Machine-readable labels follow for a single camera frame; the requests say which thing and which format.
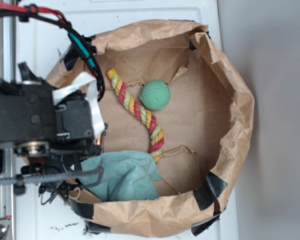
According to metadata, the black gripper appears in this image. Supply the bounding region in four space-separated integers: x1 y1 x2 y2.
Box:
21 91 107 193

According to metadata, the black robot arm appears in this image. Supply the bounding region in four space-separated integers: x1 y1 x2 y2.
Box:
0 63 106 195

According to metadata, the teal microfibre cloth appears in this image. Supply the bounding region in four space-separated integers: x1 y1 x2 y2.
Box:
81 150 162 202

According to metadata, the green dimpled ball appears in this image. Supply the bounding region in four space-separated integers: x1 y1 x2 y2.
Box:
140 80 171 111

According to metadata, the white plastic bin lid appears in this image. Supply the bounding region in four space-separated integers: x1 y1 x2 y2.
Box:
16 0 239 240

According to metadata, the brown paper bag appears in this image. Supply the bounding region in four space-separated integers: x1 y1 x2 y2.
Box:
69 20 255 238

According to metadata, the grey braided cable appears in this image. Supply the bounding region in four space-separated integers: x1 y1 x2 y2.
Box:
0 166 105 190

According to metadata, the white flat ribbon cable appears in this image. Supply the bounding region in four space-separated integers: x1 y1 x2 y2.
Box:
52 72 106 140

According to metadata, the multicolour twisted rope toy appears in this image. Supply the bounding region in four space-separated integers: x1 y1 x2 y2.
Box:
106 68 165 164

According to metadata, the black sleeved cable bundle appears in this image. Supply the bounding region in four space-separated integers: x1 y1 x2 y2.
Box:
0 3 106 102

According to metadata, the aluminium extrusion rail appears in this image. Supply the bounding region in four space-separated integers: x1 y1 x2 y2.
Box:
0 17 16 240

